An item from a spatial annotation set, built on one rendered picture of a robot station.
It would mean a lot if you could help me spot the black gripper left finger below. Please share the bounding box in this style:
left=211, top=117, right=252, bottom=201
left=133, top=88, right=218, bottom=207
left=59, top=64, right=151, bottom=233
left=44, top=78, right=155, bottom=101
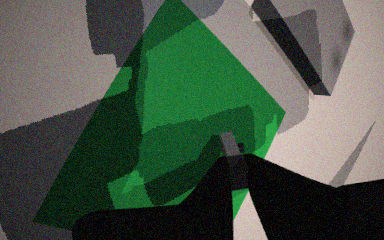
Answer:
left=72, top=156, right=234, bottom=240

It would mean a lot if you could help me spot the green square zone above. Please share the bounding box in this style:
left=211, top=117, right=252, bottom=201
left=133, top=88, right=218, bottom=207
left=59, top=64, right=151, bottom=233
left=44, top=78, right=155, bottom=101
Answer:
left=32, top=0, right=286, bottom=231

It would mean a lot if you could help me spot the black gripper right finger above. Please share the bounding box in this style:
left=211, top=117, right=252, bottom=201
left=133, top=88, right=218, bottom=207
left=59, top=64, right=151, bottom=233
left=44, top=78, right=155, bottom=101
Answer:
left=243, top=154, right=384, bottom=240

